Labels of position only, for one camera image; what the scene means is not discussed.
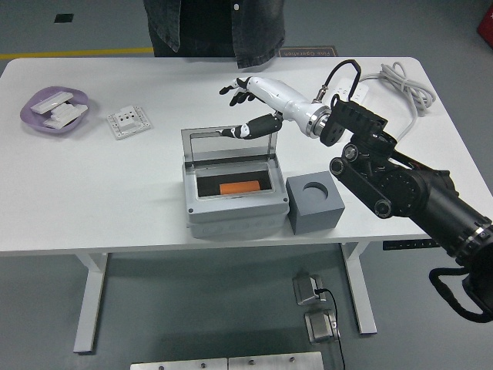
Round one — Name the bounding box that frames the yellow floor tape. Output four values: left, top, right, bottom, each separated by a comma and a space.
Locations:
0, 46, 154, 61

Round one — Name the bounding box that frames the black pedal cable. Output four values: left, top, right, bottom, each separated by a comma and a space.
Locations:
314, 287, 347, 370

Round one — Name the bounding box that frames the grey cube with round hole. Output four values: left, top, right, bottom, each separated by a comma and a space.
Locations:
286, 171, 345, 236

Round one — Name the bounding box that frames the white plastic switch part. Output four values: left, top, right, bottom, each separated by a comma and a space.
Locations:
48, 102, 88, 120

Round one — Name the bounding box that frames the purple tray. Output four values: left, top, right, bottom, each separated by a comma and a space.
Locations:
19, 86, 90, 136

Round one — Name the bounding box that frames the silver metal plate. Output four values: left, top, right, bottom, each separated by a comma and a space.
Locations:
227, 351, 324, 370
129, 358, 229, 370

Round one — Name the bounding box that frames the black table control panel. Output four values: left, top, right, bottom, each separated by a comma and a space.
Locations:
383, 240, 433, 251

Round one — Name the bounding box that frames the long white plastic bar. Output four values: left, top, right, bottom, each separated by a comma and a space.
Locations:
30, 91, 75, 114

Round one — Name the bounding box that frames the grey foot pedal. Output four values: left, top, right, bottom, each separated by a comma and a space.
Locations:
291, 273, 327, 307
304, 308, 342, 344

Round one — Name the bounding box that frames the red object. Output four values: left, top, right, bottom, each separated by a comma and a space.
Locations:
476, 7, 493, 39

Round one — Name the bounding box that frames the small white plastic part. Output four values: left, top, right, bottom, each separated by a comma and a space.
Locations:
42, 115, 72, 130

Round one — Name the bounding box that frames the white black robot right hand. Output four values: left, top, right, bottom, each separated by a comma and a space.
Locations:
217, 76, 324, 140

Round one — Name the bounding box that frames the white power strip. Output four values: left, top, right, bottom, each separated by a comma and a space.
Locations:
334, 76, 370, 103

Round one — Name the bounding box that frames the person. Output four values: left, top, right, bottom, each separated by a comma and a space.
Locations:
143, 0, 288, 70

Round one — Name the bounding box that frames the white table leg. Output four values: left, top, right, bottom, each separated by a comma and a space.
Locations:
340, 243, 377, 335
72, 252, 109, 355

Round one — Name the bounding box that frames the grey junction box clear lid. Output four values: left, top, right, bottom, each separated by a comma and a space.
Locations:
180, 122, 290, 241

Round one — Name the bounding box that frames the white wall socket plate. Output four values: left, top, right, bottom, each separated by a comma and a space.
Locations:
106, 105, 154, 142

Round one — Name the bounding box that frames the orange cylinder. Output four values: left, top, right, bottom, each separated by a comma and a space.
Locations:
219, 180, 262, 195

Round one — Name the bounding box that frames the grey power cord with plug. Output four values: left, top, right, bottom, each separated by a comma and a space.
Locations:
356, 62, 438, 142

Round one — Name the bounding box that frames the brown floor sign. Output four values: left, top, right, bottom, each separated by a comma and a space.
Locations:
277, 45, 338, 59

